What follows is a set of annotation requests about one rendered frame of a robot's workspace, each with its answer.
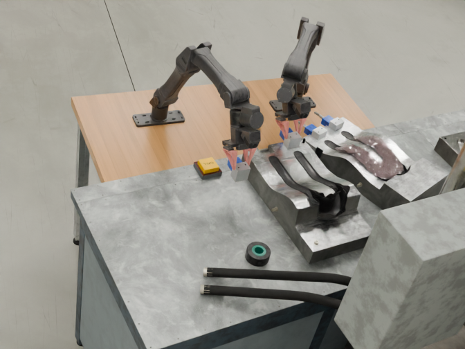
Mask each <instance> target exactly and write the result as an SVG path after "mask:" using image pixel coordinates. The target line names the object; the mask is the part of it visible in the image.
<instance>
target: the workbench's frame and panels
mask: <svg viewBox="0 0 465 349"><path fill-rule="evenodd" d="M71 199H72V201H73V203H74V205H75V208H76V210H77V212H78V214H79V216H80V239H79V255H78V271H77V302H76V318H75V338H76V340H77V344H78V345H79V346H83V348H84V349H146V347H145V344H144V343H143V340H142V338H141V336H140V334H139V332H138V330H137V328H136V326H135V324H134V321H133V319H132V317H131V315H130V313H129V311H128V309H127V306H126V305H125V302H124V301H123V299H122V296H121V295H120V292H119V291H118V288H117V286H116V284H115V282H114V280H113V278H112V276H111V274H110V271H109V269H108V267H107V265H106V263H105V261H104V259H103V257H102V254H101V252H100V250H99V248H98V246H97V244H96V243H95V240H94V238H93V236H92V234H91V232H90V230H89V228H88V226H87V224H86V221H85V219H84V217H83V215H82V213H81V211H80V209H79V207H78V204H77V202H76V200H75V198H74V196H73V194H72V192H71ZM346 290H347V289H344V290H341V291H339V292H335V293H333V294H328V295H326V296H328V297H332V298H336V299H338V300H342V299H343V296H344V295H345V292H346ZM337 311H338V310H337V309H334V308H331V307H327V306H324V305H319V304H315V303H308V302H304V303H301V304H298V305H294V306H292V307H288V308H286V309H283V310H279V311H276V312H273V313H270V314H267V315H264V316H261V317H257V318H255V319H251V320H249V321H245V322H243V323H239V324H237V325H232V326H230V327H227V328H224V329H221V330H217V331H215V332H211V333H208V334H205V335H202V336H200V337H196V338H193V339H189V340H187V341H183V342H180V343H177V344H174V345H172V346H168V347H165V348H161V349H344V348H345V346H346V343H347V341H348V339H347V338H346V336H345V335H344V334H343V332H342V331H341V329H340V328H339V327H338V325H337V324H336V322H335V321H334V318H335V316H336V313H337Z"/></svg>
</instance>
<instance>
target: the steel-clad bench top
mask: <svg viewBox="0 0 465 349"><path fill-rule="evenodd" d="M363 131H365V132H371V133H377V134H383V135H386V136H387V137H388V138H390V139H391V140H392V141H393V142H395V144H396V145H397V146H398V147H399V148H400V149H401V150H402V151H403V152H404V153H405V154H406V155H407V156H408V157H409V158H411V159H412V160H413V161H415V162H417V161H418V160H420V159H422V158H425V159H426V160H428V161H429V162H431V163H432V164H434V165H435V166H437V167H438V168H440V169H441V170H443V171H444V172H446V173H447V174H449V173H450V171H451V169H452V167H451V166H450V165H449V164H448V163H447V162H446V161H444V160H443V159H442V158H441V157H440V156H439V155H438V154H437V153H436V152H435V151H434V148H435V146H436V144H437V141H438V140H439V137H440V136H446V135H449V134H455V133H459V132H465V109H462V110H458V111H452V112H448V113H445V114H438V115H434V116H428V117H424V118H418V119H414V120H407V121H404V122H400V123H394V124H390V125H384V126H380V127H373V128H369V129H363ZM215 162H216V163H217V165H218V166H219V168H220V169H221V171H222V175H221V176H219V177H213V178H209V179H204V180H202V179H201V177H200V176H199V174H198V172H197V171H196V170H195V168H194V166H193V165H194V164H192V165H186V166H182V167H178V168H172V169H168V170H162V171H158V172H152V173H148V174H142V175H138V176H134V177H127V178H124V179H118V180H114V181H108V182H104V183H100V184H93V185H90V186H83V187H79V188H73V189H71V192H72V194H73V196H74V198H75V200H76V202H77V204H78V207H79V209H80V211H81V213H82V215H83V217H84V219H85V221H86V224H87V226H88V228H89V230H90V232H91V234H92V236H93V238H94V240H95V243H96V244H97V246H98V248H99V250H100V252H101V254H102V257H103V259H104V261H105V263H106V265H107V267H108V269H109V271H110V274H111V276H112V278H113V280H114V282H115V284H116V286H117V288H118V291H119V292H120V295H121V296H122V299H123V301H124V302H125V305H126V306H127V309H128V311H129V313H130V315H131V317H132V319H133V321H134V324H135V326H136V328H137V330H138V332H139V334H140V336H141V338H142V340H143V343H144V344H145V347H146V349H161V348H165V347H168V346H172V345H174V344H177V343H180V342H183V341H187V340H189V339H193V338H196V337H200V336H202V335H205V334H208V333H211V332H215V331H217V330H221V329H224V328H227V327H230V326H232V325H237V324H239V323H243V322H245V321H249V320H251V319H255V318H257V317H261V316H264V315H267V314H270V313H273V312H276V311H279V310H283V309H286V308H288V307H292V306H294V305H298V304H301V303H304V301H291V300H280V299H269V298H249V297H238V296H218V295H207V294H200V289H201V285H219V286H230V287H251V288H262V289H282V290H293V291H300V292H310V293H314V294H320V295H323V296H326V295H328V294H333V293H335V292H339V291H341V290H344V289H347V287H348V286H345V285H339V284H335V283H319V282H304V281H290V280H262V279H247V278H218V277H205V276H203V268H204V267H215V268H231V269H261V270H276V271H305V272H320V273H331V274H340V275H344V276H349V277H352V276H353V273H354V271H355V268H356V266H357V264H358V261H359V259H360V257H361V254H362V252H363V249H364V248H362V249H358V250H355V251H351V252H349V253H344V254H342V255H339V256H335V257H332V258H327V259H325V260H321V261H318V262H314V263H311V264H309V263H308V262H307V261H306V260H305V258H304V256H303V255H302V254H301V253H300V251H299V250H298V248H297V247H296V245H295V244H294V243H293V241H292V240H291V239H290V237H289V236H288V235H287V233H286V231H285V230H284V229H283V228H282V226H281V225H280V223H279V222H278V221H277V220H276V218H275V216H274V215H273V214H272V212H271V211H270V210H269V208H268V207H267V205H266V204H265V203H264V201H263V200H262V198H261V197H260V196H259V195H258V193H257V191H256V190H255V189H254V188H253V186H252V185H251V183H250V182H249V180H243V181H238V182H234V180H233V178H232V177H231V176H230V174H231V170H230V168H229V167H228V165H227V163H228V157H226V158H222V159H216V160H215ZM357 210H358V213H359V214H360V216H361V217H362V218H363V219H364V220H365V221H366V222H367V224H368V225H369V226H370V228H371V229H372V228H373V226H374V223H375V221H376V219H377V217H378V214H379V212H380V211H381V210H382V209H380V208H379V207H378V206H377V205H375V204H374V203H372V202H371V201H370V200H368V199H367V198H366V197H364V196H363V195H361V197H360V200H359V203H358V207H357ZM251 242H263V243H264V244H266V245H267V246H268V247H269V248H270V250H271V256H270V258H269V261H268V263H267V264H266V265H264V266H262V267H256V266H253V265H251V264H250V263H248V262H247V260H246V258H245V254H246V249H247V246H248V245H249V244H250V243H251Z"/></svg>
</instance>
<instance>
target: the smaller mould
mask: <svg viewBox="0 0 465 349"><path fill-rule="evenodd" d="M464 142H465V132H459V133H455V134H449V135H446V136H440V137H439V140H438V141H437V144H436V146H435V148H434V151H435V152H436V153H437V154H438V155H439V156H440V157H441V158H442V159H443V160H444V161H446V162H447V163H448V164H449V165H450V166H451V167H453V164H454V162H455V160H456V158H457V156H458V154H459V152H460V150H461V148H462V146H463V144H464Z"/></svg>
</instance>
